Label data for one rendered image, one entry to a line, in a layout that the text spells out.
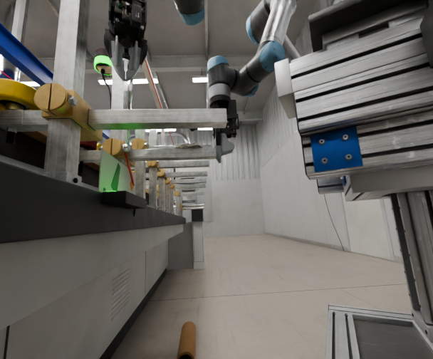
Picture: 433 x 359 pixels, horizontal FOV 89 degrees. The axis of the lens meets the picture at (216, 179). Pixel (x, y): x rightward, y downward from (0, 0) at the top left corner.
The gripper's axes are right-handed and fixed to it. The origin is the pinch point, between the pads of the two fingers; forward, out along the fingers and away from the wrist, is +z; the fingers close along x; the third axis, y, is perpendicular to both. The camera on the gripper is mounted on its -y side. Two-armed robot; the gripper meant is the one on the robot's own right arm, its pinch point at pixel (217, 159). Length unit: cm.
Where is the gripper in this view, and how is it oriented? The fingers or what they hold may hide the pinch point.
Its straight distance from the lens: 70.3
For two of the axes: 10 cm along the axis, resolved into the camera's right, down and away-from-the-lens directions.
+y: 10.0, -0.5, 0.9
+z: 0.6, 9.8, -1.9
